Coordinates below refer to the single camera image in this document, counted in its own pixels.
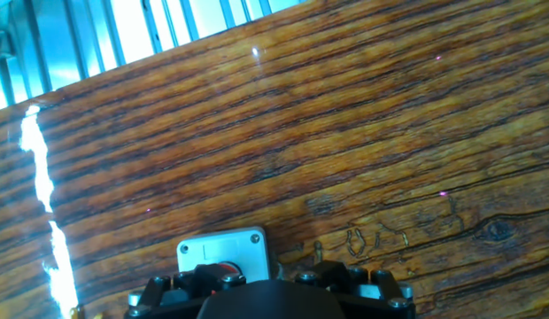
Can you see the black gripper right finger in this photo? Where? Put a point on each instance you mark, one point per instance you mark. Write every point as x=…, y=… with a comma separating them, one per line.
x=376, y=301

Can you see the wood grain board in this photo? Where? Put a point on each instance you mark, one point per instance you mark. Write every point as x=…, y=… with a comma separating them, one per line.
x=345, y=133

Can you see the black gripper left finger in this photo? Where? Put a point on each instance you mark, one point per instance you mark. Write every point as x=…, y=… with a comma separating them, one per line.
x=168, y=297

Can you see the grey box red mushroom button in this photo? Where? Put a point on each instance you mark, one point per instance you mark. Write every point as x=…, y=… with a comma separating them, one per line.
x=230, y=248

